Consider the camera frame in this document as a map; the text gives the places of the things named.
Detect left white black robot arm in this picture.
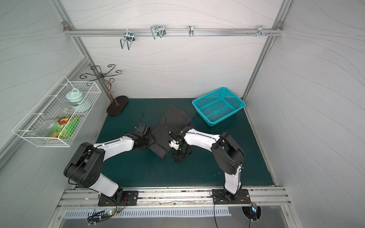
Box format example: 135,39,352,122
64,134,154,198

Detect teal plastic basket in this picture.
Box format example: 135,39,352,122
192,87,246,127

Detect pale green lidded jar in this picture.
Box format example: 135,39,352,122
66,88,84,106

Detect white wire wall basket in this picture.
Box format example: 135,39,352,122
12,76,101,148

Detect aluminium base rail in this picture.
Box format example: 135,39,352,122
57,186,291,210

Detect white slotted cable duct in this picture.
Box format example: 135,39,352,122
63,207,231,219

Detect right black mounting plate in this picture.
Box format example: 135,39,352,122
210,189,252,205

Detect right circuit board in hole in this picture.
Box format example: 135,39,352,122
242,203,262,221

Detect colourful snack packet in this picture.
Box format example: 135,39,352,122
47,116,80,139

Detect small metal clip hook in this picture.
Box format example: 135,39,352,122
188,25,194,37

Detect ornate metal hook stand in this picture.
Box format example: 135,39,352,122
79,64,129,116

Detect metal loop hook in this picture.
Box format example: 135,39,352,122
150,25,166,40

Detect dark grey long pants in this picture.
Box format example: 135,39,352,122
149,107,192,159

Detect metal double hook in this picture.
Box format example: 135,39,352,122
120,31,135,50

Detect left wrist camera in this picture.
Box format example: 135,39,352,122
135,123,151,138

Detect left circuit board with wires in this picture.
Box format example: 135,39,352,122
86,208,120,225

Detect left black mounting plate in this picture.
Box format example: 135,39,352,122
98,190,139,207

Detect clear plastic bag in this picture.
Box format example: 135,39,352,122
31,103,75,137

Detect metal bracket hook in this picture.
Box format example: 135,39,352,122
247,25,272,37

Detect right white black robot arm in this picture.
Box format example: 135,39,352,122
169,127,244,200

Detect black mounting plate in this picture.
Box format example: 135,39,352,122
98,190,139,207
210,189,252,205

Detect green table mat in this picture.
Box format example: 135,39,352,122
98,98,274,187

